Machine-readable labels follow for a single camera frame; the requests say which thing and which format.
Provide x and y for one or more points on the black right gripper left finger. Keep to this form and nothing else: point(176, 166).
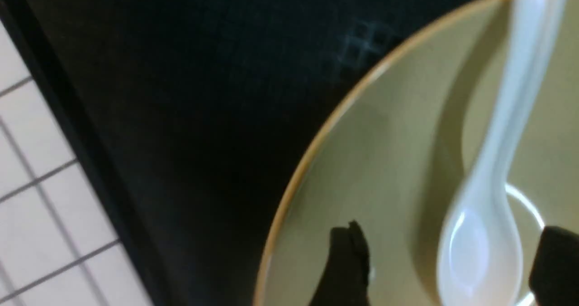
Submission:
point(346, 274)

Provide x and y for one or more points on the white ceramic soup spoon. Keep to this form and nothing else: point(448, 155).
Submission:
point(480, 256)

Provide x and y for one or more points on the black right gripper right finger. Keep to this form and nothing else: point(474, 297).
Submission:
point(554, 278)

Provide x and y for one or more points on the tan noodle bowl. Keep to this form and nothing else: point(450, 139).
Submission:
point(394, 151)

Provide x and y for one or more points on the black textured serving tray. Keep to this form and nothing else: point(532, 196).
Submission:
point(203, 109)

